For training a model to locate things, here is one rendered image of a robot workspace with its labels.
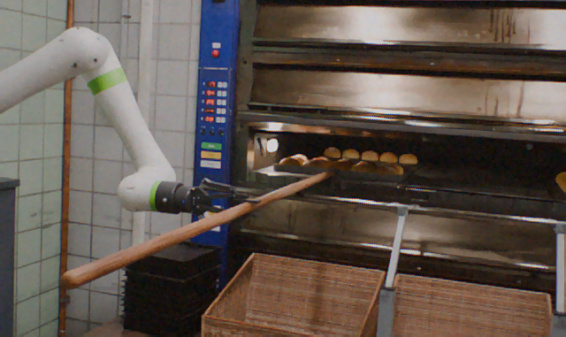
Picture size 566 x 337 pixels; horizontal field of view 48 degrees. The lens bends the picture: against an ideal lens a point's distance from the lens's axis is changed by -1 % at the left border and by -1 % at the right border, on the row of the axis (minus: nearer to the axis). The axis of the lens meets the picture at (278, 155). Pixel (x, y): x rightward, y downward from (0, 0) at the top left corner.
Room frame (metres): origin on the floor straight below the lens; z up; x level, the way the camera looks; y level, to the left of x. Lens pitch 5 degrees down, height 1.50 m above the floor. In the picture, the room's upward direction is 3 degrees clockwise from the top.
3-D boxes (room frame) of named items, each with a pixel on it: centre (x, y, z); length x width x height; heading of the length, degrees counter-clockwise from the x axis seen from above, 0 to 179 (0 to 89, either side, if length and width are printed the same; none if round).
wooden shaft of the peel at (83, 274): (1.80, 0.06, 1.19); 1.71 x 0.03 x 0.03; 162
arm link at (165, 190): (1.82, 0.29, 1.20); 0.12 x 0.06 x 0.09; 162
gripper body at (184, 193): (1.79, 0.23, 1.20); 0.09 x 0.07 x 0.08; 72
